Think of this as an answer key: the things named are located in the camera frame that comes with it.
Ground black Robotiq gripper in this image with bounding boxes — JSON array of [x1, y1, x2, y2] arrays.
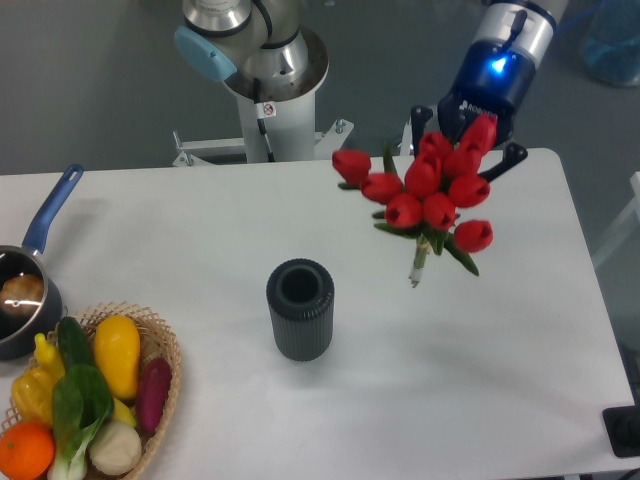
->
[[410, 41, 535, 183]]

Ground red tulip bouquet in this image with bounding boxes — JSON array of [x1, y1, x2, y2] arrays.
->
[[332, 114, 497, 286]]

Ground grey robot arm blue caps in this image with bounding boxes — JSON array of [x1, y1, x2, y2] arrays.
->
[[174, 1, 567, 163]]

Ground blue translucent container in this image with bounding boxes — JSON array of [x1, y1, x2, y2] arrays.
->
[[580, 0, 639, 87]]

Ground dark grey ribbed vase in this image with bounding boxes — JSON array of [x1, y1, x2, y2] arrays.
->
[[266, 258, 335, 362]]

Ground black device at edge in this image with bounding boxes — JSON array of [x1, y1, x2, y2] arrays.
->
[[602, 406, 639, 458]]

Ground purple sweet potato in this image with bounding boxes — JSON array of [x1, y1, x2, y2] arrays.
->
[[135, 357, 172, 434]]

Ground yellow squash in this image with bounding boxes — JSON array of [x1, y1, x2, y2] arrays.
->
[[93, 315, 141, 402]]

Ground dark green cucumber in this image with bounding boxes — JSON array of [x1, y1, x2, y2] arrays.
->
[[57, 316, 95, 371]]

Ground green bok choy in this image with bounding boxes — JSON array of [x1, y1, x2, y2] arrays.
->
[[47, 363, 115, 480]]

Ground beige round mushroom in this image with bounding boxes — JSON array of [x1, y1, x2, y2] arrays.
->
[[89, 420, 142, 476]]

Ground brown bun in saucepan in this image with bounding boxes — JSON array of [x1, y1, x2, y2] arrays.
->
[[1, 274, 44, 317]]

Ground small yellow banana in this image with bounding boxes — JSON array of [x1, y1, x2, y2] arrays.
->
[[34, 333, 65, 382]]

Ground yellow bell pepper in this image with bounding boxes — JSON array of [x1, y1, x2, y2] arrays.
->
[[11, 367, 54, 427]]

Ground orange fruit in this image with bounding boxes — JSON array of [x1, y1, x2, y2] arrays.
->
[[1, 422, 55, 479]]

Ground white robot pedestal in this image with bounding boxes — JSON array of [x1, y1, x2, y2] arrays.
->
[[174, 27, 354, 163]]

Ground white frame at right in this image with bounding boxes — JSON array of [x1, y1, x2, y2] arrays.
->
[[591, 171, 639, 269]]

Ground black cable on pedestal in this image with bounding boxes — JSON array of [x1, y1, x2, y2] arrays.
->
[[252, 78, 276, 163]]

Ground blue handled saucepan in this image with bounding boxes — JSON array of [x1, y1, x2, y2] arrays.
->
[[1, 164, 84, 361]]

